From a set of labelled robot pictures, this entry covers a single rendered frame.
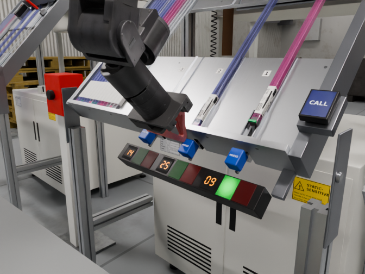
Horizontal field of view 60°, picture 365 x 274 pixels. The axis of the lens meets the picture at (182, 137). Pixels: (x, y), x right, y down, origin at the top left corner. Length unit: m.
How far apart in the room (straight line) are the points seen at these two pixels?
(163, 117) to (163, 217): 0.80
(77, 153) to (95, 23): 0.66
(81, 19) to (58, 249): 0.31
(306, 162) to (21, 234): 0.43
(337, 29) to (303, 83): 10.05
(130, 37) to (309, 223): 0.36
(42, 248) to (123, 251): 1.05
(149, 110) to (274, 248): 0.61
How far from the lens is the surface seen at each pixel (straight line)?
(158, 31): 0.50
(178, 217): 1.18
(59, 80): 1.30
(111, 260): 1.49
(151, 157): 0.63
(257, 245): 1.00
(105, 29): 0.40
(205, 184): 0.53
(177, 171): 0.57
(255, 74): 0.63
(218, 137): 0.53
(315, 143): 0.51
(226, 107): 0.60
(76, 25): 0.43
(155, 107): 0.49
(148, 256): 1.49
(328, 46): 10.65
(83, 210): 1.09
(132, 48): 0.42
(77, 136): 1.01
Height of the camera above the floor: 0.86
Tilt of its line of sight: 15 degrees down
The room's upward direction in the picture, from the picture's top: straight up
